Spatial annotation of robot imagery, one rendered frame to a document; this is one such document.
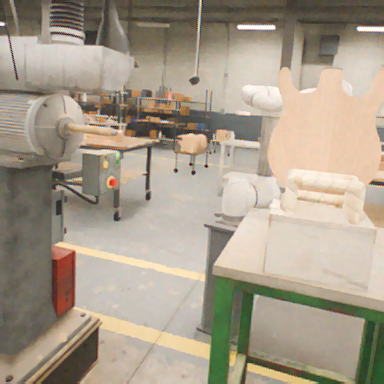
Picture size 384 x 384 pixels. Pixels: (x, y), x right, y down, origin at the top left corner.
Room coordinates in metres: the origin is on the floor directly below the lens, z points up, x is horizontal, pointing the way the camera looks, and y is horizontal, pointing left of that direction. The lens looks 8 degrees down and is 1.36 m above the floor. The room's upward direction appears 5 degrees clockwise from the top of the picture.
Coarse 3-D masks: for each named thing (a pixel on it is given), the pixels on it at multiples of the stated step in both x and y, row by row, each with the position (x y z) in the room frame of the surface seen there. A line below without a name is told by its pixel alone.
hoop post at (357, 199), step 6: (360, 192) 0.73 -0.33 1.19; (354, 198) 0.73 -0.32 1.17; (360, 198) 0.73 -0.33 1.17; (354, 204) 0.73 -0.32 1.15; (360, 204) 0.73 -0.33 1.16; (354, 210) 0.73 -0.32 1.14; (360, 210) 0.73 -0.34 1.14; (354, 216) 0.73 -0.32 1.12; (354, 222) 0.73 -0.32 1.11; (360, 222) 0.73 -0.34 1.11
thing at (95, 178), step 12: (84, 156) 1.35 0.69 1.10; (96, 156) 1.34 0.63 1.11; (108, 156) 1.39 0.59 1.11; (84, 168) 1.35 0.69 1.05; (96, 168) 1.34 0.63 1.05; (108, 168) 1.39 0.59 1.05; (84, 180) 1.35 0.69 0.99; (96, 180) 1.33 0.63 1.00; (108, 180) 1.39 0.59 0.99; (72, 192) 1.36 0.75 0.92; (84, 192) 1.35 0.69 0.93; (96, 192) 1.33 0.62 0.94; (108, 192) 1.40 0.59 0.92; (96, 204) 1.38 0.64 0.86
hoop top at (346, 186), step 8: (288, 176) 0.77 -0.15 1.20; (296, 176) 0.76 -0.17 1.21; (304, 176) 0.76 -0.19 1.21; (312, 176) 0.76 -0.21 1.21; (296, 184) 0.76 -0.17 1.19; (304, 184) 0.75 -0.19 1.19; (312, 184) 0.75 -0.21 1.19; (320, 184) 0.74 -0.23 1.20; (328, 184) 0.74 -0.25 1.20; (336, 184) 0.74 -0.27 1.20; (344, 184) 0.73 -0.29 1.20; (352, 184) 0.73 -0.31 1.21; (360, 184) 0.73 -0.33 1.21; (344, 192) 0.74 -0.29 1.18; (352, 192) 0.73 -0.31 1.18
